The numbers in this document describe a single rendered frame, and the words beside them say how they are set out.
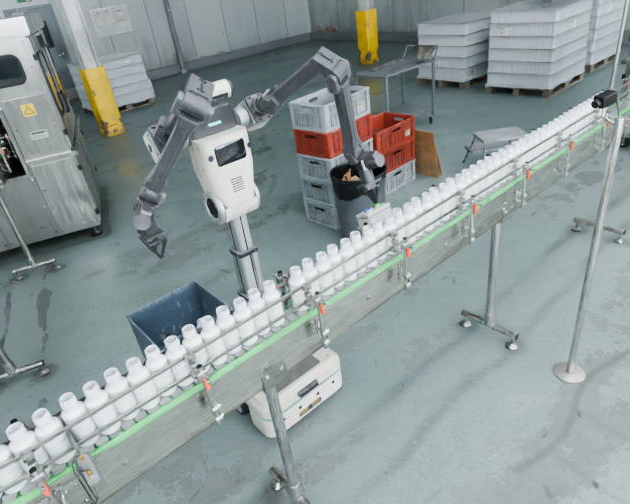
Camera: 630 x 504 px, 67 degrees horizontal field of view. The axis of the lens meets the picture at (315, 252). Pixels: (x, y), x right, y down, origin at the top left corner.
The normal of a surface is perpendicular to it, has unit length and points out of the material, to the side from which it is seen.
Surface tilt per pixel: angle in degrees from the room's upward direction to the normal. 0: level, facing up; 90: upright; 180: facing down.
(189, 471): 0
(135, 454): 90
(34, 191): 90
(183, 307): 90
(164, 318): 90
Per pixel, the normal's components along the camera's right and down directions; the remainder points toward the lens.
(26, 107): 0.39, 0.43
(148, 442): 0.66, 0.31
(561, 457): -0.13, -0.85
